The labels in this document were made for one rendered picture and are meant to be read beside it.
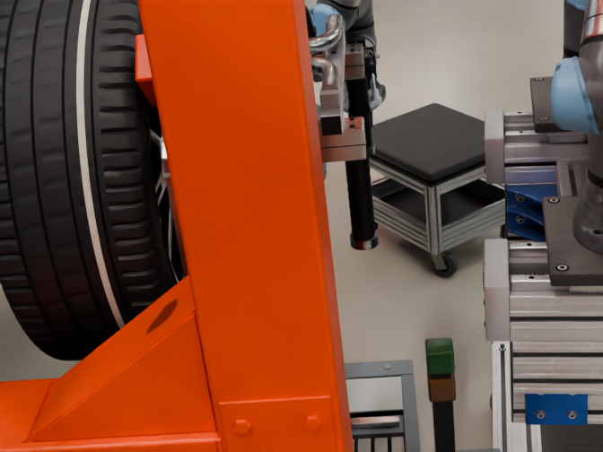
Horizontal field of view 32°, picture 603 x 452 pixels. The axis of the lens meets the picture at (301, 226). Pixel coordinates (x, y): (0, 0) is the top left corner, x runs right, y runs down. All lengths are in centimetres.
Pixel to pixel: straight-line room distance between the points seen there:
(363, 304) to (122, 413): 155
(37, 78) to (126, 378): 44
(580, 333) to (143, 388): 59
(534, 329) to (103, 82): 68
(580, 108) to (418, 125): 200
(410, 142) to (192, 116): 186
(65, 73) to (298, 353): 51
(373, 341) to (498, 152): 95
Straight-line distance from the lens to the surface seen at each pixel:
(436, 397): 154
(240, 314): 124
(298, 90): 111
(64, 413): 140
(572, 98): 107
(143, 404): 136
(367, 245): 158
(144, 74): 140
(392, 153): 288
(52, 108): 146
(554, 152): 188
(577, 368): 150
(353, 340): 271
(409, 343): 268
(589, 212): 141
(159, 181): 162
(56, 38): 151
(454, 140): 294
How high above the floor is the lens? 153
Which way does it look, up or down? 28 degrees down
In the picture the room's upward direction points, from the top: 7 degrees counter-clockwise
